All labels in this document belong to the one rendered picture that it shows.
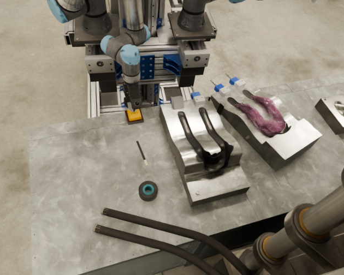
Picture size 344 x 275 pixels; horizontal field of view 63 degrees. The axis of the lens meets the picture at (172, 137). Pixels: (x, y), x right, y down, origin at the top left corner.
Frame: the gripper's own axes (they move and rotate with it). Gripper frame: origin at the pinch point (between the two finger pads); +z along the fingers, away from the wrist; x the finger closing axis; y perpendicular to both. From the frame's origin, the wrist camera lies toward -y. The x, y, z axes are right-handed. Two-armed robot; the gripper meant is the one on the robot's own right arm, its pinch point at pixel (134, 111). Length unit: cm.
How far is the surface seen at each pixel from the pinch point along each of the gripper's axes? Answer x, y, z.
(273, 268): -24, -84, -19
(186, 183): -12.5, -43.8, -1.0
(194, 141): -21.3, -26.8, -4.7
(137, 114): -1.6, -1.2, 1.3
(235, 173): -34, -45, -1
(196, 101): -29.7, -6.1, -6.8
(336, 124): -98, -31, 0
